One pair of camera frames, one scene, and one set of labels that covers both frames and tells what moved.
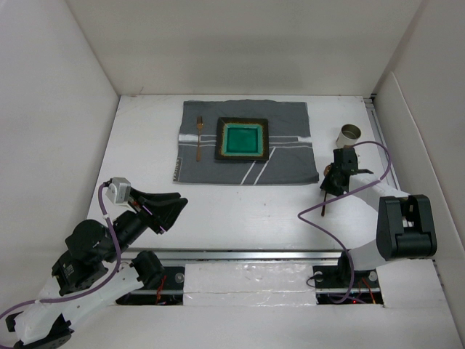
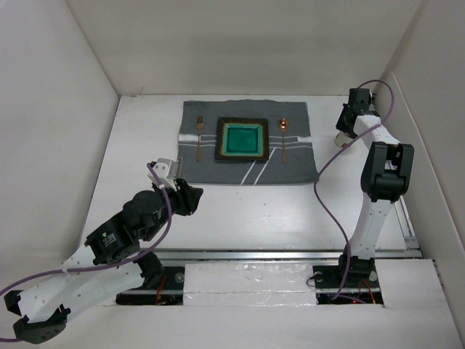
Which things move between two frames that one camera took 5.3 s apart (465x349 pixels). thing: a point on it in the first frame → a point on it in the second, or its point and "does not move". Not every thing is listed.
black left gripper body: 132,224 → 181,202
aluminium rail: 171,256 does not move
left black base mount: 171,293 does not move
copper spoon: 326,171 → 283,123
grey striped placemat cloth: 290,159 does not move
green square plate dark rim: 245,139 does not move
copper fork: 199,122 does not move
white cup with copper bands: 348,135 does not move
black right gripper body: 329,183 → 341,122
